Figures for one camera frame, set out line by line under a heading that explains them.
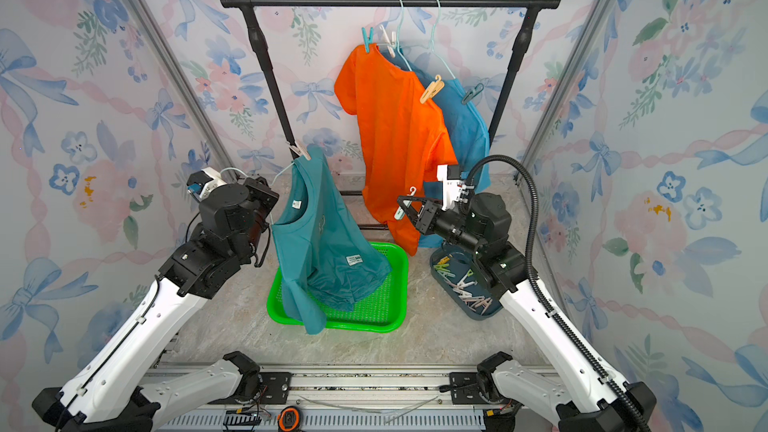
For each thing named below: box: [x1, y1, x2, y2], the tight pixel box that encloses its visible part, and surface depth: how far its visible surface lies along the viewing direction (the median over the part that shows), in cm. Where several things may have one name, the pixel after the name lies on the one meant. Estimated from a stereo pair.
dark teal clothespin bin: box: [430, 243, 503, 320], surface depth 92 cm
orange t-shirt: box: [335, 44, 459, 256], surface depth 72 cm
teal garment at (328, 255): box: [271, 146, 393, 335], surface depth 87 cm
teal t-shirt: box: [420, 232, 444, 249], surface depth 102 cm
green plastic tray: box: [266, 243, 408, 333], surface depth 88 cm
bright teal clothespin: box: [361, 27, 374, 53], surface depth 75 cm
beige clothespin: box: [420, 74, 445, 104], surface depth 61 cm
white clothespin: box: [379, 24, 396, 58], surface depth 75 cm
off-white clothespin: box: [288, 140, 312, 161], surface depth 77 cm
